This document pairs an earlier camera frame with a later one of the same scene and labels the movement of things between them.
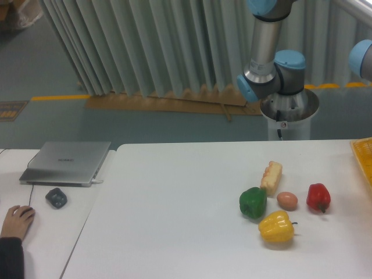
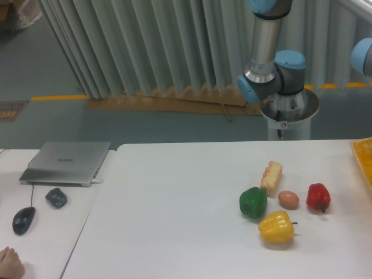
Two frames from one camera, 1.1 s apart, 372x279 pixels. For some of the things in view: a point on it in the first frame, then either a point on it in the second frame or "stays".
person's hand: (18, 221) to (11, 266)
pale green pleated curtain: (118, 47) stays
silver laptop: (66, 163) stays
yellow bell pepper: (276, 226) stays
